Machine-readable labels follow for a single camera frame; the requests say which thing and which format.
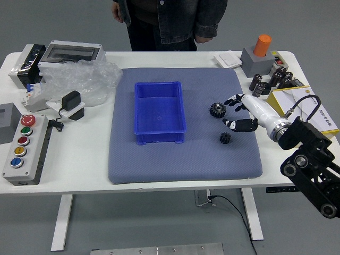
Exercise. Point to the black power adapter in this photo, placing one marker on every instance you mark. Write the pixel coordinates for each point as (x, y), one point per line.
(70, 100)

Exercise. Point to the grey under-desk control box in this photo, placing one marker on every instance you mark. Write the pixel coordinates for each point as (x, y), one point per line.
(203, 197)

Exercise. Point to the black desk height controller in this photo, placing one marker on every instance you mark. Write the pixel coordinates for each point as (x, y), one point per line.
(281, 189)

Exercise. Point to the white wall switch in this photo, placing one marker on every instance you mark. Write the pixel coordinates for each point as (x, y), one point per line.
(228, 59)

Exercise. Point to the small black gear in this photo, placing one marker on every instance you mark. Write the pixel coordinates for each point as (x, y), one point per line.
(224, 138)

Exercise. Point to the clear plastic bag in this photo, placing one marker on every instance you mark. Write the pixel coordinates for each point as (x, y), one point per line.
(85, 79)

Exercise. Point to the grey distribution box clear lid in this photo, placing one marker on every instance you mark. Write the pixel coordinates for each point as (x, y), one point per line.
(71, 53)

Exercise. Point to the black and white enclosure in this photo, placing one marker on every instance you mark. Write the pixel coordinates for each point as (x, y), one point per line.
(26, 66)

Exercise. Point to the grey five-button control box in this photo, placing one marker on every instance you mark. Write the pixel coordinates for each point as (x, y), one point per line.
(24, 148)

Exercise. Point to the person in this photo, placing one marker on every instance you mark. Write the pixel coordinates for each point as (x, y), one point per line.
(172, 21)

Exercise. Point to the person's left hand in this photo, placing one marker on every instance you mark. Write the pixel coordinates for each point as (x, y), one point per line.
(203, 40)

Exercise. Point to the grey-blue mat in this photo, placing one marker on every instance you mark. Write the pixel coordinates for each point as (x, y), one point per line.
(186, 159)

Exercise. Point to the black capacitor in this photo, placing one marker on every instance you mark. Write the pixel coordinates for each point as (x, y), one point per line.
(259, 90)
(289, 75)
(283, 83)
(275, 78)
(281, 70)
(255, 81)

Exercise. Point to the white table leg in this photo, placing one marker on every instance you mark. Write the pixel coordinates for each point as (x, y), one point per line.
(61, 223)
(252, 215)

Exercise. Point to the orange cylinder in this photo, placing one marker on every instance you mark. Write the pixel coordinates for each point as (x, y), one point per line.
(262, 43)

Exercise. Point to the small black module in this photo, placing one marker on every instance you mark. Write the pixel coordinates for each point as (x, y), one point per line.
(297, 83)

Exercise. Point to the person's right hand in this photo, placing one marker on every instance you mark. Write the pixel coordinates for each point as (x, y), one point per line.
(115, 12)

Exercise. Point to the yellow white cardboard box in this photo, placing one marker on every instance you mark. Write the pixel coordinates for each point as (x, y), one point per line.
(281, 99)

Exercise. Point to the big black gear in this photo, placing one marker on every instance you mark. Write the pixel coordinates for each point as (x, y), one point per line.
(217, 110)

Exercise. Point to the grey square box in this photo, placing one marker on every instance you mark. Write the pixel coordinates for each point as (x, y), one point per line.
(8, 122)

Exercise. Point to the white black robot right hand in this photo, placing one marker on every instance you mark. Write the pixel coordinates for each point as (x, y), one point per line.
(261, 112)

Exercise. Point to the blue plastic box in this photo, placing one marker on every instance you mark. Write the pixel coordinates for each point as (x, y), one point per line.
(159, 111)

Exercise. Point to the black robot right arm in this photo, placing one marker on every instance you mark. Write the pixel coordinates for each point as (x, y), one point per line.
(305, 132)

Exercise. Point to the white circuit breaker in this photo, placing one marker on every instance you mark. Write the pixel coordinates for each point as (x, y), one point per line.
(33, 98)

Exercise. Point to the white adapter stand plate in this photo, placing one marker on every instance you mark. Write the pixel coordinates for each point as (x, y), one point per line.
(67, 112)

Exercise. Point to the grey metal plate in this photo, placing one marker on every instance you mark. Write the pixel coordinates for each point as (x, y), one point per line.
(156, 249)

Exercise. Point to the white switch box red button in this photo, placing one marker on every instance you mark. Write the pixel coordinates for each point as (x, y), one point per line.
(278, 60)

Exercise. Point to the grey block holder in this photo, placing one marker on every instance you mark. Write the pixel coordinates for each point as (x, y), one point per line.
(259, 63)

